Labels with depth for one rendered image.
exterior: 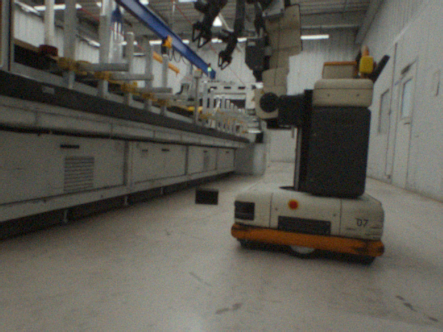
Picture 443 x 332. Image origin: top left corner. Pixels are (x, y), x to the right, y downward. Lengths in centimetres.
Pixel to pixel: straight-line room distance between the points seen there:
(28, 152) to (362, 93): 157
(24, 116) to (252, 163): 515
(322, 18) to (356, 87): 1047
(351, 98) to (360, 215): 51
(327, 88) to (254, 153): 465
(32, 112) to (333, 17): 1108
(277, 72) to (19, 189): 138
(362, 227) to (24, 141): 158
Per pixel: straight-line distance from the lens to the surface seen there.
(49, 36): 305
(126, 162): 248
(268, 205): 150
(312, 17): 1200
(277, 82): 172
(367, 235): 154
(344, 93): 155
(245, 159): 627
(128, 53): 210
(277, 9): 169
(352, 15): 1205
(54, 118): 160
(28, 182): 183
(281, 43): 181
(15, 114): 146
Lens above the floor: 47
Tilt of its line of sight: 3 degrees down
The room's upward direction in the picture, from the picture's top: 3 degrees clockwise
